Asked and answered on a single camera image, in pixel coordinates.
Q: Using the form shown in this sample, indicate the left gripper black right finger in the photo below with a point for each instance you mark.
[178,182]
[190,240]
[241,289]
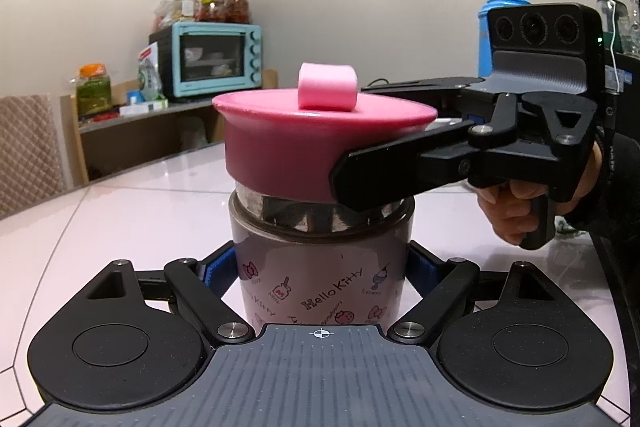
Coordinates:
[512,339]

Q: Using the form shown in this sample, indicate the green pickle jar orange lid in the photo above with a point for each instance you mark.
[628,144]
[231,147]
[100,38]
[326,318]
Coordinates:
[93,90]

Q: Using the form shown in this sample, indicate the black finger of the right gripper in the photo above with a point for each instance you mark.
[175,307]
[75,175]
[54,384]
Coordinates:
[373,177]
[382,86]

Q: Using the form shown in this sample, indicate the blue thermos flask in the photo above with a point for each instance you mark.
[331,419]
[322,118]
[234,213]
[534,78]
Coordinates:
[490,30]

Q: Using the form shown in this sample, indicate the red contents jar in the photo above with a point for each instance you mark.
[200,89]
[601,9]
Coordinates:
[211,11]
[237,12]

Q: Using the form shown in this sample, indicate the quilted beige chair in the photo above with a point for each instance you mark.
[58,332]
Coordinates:
[31,167]

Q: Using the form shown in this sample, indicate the pink jar lid with strap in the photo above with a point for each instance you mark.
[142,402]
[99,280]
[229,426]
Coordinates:
[284,142]

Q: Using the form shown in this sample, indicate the wooden shelf unit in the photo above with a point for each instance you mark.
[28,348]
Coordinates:
[93,150]

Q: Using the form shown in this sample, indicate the red contents jar right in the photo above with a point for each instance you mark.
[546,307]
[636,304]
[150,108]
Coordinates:
[237,12]

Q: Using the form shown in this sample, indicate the person right hand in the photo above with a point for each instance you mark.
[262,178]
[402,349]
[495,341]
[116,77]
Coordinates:
[508,208]

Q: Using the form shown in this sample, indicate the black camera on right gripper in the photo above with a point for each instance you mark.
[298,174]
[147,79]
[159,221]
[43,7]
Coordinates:
[570,29]

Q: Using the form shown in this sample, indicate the black sleeved right forearm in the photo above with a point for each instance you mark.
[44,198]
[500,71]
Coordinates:
[610,211]

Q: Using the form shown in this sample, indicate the red contents jar middle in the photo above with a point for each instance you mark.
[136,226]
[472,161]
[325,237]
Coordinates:
[211,11]

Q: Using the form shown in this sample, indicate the white flat box on shelf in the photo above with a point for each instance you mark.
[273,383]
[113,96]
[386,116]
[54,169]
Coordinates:
[142,108]

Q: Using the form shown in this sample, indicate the pale contents glass jar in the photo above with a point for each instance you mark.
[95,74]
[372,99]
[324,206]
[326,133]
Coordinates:
[183,10]

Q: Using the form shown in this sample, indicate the pink Hello Kitty thermos jar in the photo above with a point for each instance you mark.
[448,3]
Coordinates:
[306,263]

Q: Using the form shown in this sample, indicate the green white snack bag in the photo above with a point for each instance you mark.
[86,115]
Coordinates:
[149,73]

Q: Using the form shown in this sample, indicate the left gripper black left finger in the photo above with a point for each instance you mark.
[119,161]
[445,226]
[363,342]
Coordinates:
[130,338]

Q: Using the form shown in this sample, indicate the teal toaster oven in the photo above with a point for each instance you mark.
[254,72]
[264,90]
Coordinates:
[198,59]

